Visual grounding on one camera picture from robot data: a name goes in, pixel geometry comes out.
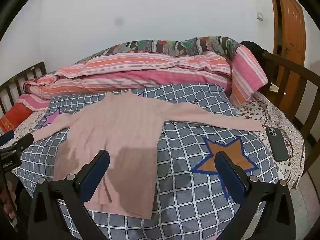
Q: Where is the brown wooden door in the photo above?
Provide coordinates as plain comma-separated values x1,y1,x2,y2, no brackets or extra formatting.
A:
267,0,307,92

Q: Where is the dark wooden footboard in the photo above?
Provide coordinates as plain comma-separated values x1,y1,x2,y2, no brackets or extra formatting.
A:
260,51,320,178

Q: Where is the floral patchwork quilt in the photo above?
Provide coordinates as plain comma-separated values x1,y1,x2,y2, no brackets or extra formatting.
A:
94,36,244,62

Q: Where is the floral bedsheet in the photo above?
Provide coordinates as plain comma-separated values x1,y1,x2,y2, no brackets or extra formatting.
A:
0,91,305,190

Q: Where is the grey checked star blanket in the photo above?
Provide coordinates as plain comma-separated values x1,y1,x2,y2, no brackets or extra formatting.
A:
12,84,279,240

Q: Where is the dark wooden headboard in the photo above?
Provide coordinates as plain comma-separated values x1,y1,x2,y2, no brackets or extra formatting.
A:
0,61,48,115

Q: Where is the thin black cable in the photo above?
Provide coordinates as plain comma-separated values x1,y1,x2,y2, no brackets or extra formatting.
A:
255,97,270,128

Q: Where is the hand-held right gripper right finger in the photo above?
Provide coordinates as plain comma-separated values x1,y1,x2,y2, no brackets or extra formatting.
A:
214,151,297,240

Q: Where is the red pillow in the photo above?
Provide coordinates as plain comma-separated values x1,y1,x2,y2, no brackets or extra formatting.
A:
0,102,33,133

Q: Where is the person's left hand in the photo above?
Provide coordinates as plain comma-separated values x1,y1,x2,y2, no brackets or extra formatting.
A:
2,179,17,228

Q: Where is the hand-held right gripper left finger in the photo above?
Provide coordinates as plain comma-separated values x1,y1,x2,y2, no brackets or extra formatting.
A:
27,149,111,240

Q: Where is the pink knit sweater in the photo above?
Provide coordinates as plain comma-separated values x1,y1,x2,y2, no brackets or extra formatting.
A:
32,92,265,219

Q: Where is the dark smartphone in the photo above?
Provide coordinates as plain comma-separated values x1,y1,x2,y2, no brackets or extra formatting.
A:
265,126,289,162

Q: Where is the pink orange striped quilt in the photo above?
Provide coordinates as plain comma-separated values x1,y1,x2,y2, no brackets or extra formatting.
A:
16,45,268,112

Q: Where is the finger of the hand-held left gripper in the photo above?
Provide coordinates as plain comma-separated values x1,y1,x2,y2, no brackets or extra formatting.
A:
0,130,15,147
9,133,34,153

